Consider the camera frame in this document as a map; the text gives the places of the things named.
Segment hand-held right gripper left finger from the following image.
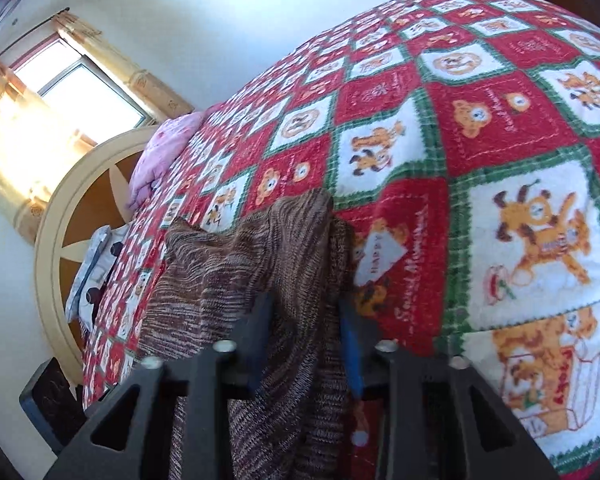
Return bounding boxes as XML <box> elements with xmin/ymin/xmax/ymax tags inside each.
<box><xmin>45</xmin><ymin>290</ymin><xmax>276</xmax><ymax>480</ymax></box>

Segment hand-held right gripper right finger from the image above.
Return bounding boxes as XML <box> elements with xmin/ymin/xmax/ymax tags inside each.
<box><xmin>337</xmin><ymin>295</ymin><xmax>552</xmax><ymax>480</ymax></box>

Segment brown knitted sweater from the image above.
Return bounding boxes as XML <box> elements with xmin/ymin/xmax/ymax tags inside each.
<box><xmin>140</xmin><ymin>190</ymin><xmax>391</xmax><ymax>480</ymax></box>

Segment white pillow with black dots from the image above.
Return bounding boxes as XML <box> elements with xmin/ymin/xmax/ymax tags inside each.
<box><xmin>65</xmin><ymin>225</ymin><xmax>131</xmax><ymax>331</ymax></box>

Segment red printed checkered blanket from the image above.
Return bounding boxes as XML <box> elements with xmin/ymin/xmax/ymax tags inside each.
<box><xmin>82</xmin><ymin>0</ymin><xmax>600</xmax><ymax>480</ymax></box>

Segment pink pillow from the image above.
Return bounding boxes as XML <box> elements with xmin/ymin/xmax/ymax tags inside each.
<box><xmin>126</xmin><ymin>111</ymin><xmax>206</xmax><ymax>211</ymax></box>

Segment cream wooden headboard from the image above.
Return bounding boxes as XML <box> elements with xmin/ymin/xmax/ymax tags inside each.
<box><xmin>34</xmin><ymin>127</ymin><xmax>161</xmax><ymax>401</ymax></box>

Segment yellow patterned curtain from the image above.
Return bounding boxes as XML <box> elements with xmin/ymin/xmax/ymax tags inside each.
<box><xmin>0</xmin><ymin>60</ymin><xmax>96</xmax><ymax>246</ymax></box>
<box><xmin>50</xmin><ymin>10</ymin><xmax>196</xmax><ymax>121</ymax></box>

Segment window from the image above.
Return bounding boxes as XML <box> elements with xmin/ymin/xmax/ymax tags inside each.
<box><xmin>12</xmin><ymin>35</ymin><xmax>151</xmax><ymax>146</ymax></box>

